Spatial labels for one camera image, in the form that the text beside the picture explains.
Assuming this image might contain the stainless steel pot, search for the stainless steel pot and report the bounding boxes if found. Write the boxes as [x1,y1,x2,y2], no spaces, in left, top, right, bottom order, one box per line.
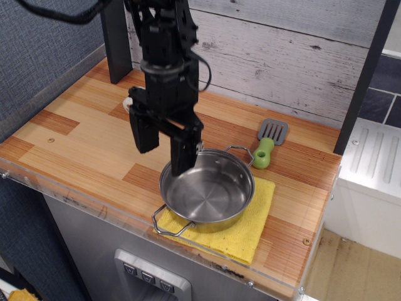
[152,146,255,237]

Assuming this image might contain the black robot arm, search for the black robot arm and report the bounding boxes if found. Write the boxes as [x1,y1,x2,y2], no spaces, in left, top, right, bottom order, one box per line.
[123,1,203,176]

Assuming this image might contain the dark frame post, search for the dark frame post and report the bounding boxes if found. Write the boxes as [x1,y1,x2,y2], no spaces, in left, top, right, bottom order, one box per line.
[100,1,132,84]
[333,0,400,155]

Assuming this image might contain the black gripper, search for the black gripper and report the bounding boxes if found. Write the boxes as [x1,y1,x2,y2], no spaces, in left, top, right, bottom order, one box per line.
[128,59,203,176]

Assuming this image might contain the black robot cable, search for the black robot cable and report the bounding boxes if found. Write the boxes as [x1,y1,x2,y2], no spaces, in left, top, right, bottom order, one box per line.
[17,0,109,25]

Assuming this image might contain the right dark frame post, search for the right dark frame post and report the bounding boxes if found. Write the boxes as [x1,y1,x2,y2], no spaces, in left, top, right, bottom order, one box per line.
[333,0,400,155]

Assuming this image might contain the yellow folded cloth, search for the yellow folded cloth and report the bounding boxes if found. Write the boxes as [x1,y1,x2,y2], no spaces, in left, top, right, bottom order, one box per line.
[167,177,276,265]

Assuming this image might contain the yellow object bottom left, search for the yellow object bottom left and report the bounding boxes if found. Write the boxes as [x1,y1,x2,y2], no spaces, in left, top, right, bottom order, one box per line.
[8,289,39,301]

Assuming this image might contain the silver dispenser button panel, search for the silver dispenser button panel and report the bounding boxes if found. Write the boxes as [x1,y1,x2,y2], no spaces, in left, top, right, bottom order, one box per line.
[113,248,192,301]

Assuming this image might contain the clear acrylic edge guard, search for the clear acrylic edge guard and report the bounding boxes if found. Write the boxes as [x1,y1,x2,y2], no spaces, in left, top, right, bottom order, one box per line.
[1,159,306,300]

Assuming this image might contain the plush sushi roll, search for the plush sushi roll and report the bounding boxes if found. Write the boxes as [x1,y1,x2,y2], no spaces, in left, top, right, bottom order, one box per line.
[123,97,133,113]

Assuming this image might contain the grey spatula green handle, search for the grey spatula green handle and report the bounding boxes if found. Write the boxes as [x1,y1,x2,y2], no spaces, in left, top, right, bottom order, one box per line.
[253,119,288,169]

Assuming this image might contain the white radiator cabinet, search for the white radiator cabinet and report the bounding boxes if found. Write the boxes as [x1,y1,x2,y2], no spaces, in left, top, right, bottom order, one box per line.
[324,119,400,258]

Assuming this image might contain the left dark frame post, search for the left dark frame post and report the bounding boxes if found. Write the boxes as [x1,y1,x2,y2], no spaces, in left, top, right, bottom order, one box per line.
[100,1,132,84]

